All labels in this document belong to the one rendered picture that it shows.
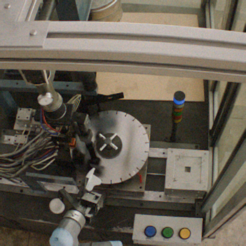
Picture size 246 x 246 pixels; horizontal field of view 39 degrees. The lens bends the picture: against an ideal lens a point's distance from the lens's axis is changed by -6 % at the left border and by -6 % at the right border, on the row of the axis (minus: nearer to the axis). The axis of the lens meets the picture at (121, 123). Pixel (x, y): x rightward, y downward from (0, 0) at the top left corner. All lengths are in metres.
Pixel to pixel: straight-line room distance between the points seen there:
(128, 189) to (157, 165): 0.21
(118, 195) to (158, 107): 0.49
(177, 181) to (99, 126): 0.41
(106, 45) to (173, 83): 1.51
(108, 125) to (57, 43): 1.18
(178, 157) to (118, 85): 0.54
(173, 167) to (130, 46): 1.18
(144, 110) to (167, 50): 1.44
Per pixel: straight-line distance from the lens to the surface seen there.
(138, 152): 1.53
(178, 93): 1.41
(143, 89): 1.89
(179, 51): 0.41
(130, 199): 1.67
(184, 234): 1.49
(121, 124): 1.58
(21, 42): 0.44
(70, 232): 1.21
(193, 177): 1.56
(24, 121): 1.78
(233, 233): 2.47
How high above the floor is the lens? 2.37
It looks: 64 degrees down
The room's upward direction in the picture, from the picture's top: 9 degrees counter-clockwise
